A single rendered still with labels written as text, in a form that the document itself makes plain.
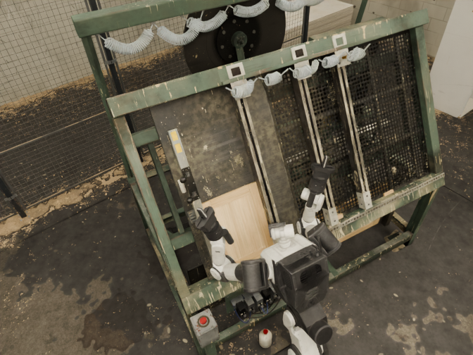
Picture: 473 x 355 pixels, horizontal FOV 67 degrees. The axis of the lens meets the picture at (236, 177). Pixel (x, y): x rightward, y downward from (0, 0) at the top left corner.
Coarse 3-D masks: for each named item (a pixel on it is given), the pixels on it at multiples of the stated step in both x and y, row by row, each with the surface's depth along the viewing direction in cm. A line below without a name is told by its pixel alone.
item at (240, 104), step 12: (228, 72) 195; (240, 84) 198; (252, 84) 187; (240, 108) 204; (240, 120) 208; (252, 132) 209; (252, 144) 210; (252, 156) 212; (252, 168) 218; (264, 168) 216; (264, 180) 218; (264, 192) 218; (264, 204) 222; (276, 216) 223; (276, 240) 226
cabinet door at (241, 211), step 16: (240, 192) 218; (256, 192) 222; (224, 208) 215; (240, 208) 219; (256, 208) 223; (224, 224) 217; (240, 224) 221; (256, 224) 225; (240, 240) 223; (256, 240) 227; (240, 256) 224; (256, 256) 228
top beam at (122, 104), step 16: (400, 16) 235; (416, 16) 240; (352, 32) 222; (368, 32) 227; (384, 32) 232; (288, 48) 207; (320, 48) 215; (256, 64) 201; (272, 64) 205; (176, 80) 186; (192, 80) 189; (208, 80) 192; (224, 80) 195; (112, 96) 176; (128, 96) 178; (144, 96) 181; (160, 96) 184; (176, 96) 187; (112, 112) 176; (128, 112) 179
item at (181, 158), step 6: (168, 132) 194; (174, 144) 196; (180, 144) 197; (174, 150) 198; (180, 156) 198; (180, 162) 199; (186, 162) 200; (180, 168) 200; (186, 186) 204; (192, 204) 207; (198, 204) 206; (198, 216) 207; (204, 240) 213; (210, 246) 213; (210, 252) 213; (210, 258) 216
